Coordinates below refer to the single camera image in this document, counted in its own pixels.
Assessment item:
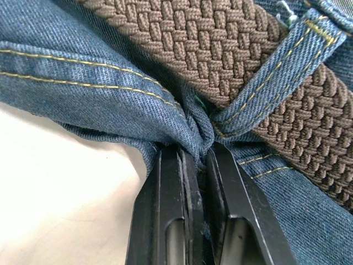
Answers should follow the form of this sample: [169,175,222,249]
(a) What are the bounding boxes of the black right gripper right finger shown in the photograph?
[204,143,299,265]

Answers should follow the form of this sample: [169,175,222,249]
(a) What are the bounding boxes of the blue denim shorts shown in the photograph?
[0,0,353,265]

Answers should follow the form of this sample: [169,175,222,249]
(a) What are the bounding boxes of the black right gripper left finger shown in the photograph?
[124,145,205,265]

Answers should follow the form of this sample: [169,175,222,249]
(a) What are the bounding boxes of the brown braided belt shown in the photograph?
[78,0,353,215]

